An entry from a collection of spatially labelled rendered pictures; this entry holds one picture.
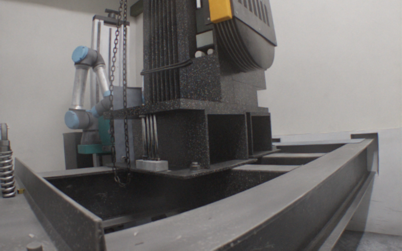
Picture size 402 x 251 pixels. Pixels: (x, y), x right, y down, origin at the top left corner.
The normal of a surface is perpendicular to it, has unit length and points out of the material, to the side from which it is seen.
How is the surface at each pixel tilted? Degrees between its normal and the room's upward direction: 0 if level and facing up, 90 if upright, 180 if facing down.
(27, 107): 90
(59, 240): 50
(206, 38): 90
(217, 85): 90
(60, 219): 82
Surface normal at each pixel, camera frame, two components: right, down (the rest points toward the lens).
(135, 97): 0.60, -0.07
